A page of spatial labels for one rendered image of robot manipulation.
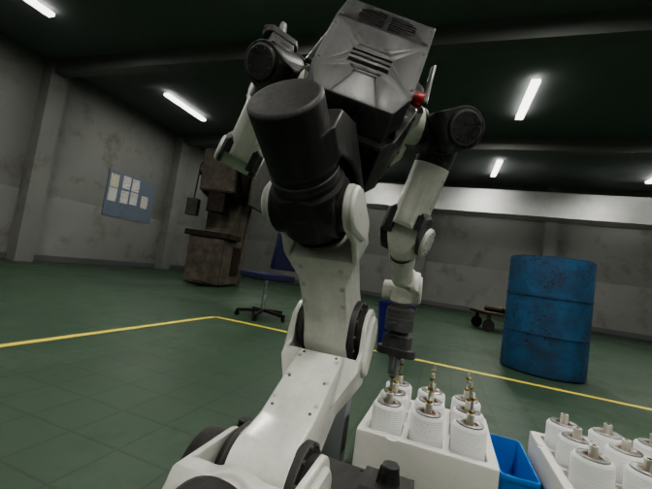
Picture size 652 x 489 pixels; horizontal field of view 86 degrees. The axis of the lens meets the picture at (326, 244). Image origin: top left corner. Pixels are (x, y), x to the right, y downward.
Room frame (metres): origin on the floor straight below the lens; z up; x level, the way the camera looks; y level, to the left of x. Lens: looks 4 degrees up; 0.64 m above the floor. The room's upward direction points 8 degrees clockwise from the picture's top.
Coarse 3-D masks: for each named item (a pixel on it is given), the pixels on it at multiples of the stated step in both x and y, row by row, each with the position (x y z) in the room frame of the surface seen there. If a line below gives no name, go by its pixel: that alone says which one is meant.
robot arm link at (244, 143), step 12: (240, 120) 0.90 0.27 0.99; (240, 132) 0.91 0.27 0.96; (252, 132) 0.90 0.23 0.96; (228, 144) 0.93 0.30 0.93; (240, 144) 0.92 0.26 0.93; (252, 144) 0.92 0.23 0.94; (216, 156) 0.98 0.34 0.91; (240, 156) 0.95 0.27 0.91; (252, 156) 0.96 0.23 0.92; (252, 168) 0.98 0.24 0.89
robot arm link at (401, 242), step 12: (396, 228) 0.91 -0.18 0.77; (408, 228) 0.90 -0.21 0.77; (384, 240) 0.94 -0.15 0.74; (396, 240) 0.92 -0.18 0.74; (408, 240) 0.90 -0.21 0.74; (396, 252) 0.93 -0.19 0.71; (408, 252) 0.91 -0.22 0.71; (396, 264) 0.95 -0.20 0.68; (408, 264) 0.95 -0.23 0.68; (396, 276) 1.01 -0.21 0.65; (408, 276) 1.01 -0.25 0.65
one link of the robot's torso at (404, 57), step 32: (352, 0) 0.71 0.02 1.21; (352, 32) 0.65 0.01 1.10; (384, 32) 0.66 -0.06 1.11; (416, 32) 0.69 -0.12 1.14; (320, 64) 0.62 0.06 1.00; (352, 64) 0.62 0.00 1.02; (384, 64) 0.63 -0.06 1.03; (416, 64) 0.64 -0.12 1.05; (352, 96) 0.60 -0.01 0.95; (384, 96) 0.61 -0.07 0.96; (416, 96) 0.66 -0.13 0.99; (384, 128) 0.63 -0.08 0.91; (416, 128) 0.79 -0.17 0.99; (384, 160) 0.70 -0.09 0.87
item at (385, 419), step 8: (376, 400) 1.14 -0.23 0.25; (376, 408) 1.11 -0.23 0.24; (384, 408) 1.09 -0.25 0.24; (392, 408) 1.09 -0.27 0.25; (400, 408) 1.10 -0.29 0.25; (376, 416) 1.11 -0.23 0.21; (384, 416) 1.09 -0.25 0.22; (392, 416) 1.09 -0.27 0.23; (400, 416) 1.10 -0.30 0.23; (376, 424) 1.10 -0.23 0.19; (384, 424) 1.09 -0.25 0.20; (392, 424) 1.09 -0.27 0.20; (400, 424) 1.10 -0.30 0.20; (384, 432) 1.09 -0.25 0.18; (392, 432) 1.09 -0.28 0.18; (400, 432) 1.10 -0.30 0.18
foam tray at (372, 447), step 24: (360, 432) 1.08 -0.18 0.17; (408, 432) 1.14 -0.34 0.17; (360, 456) 1.08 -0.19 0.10; (384, 456) 1.06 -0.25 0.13; (408, 456) 1.03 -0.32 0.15; (432, 456) 1.01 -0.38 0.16; (456, 456) 1.00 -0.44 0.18; (432, 480) 1.01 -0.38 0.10; (456, 480) 0.99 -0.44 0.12; (480, 480) 0.97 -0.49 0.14
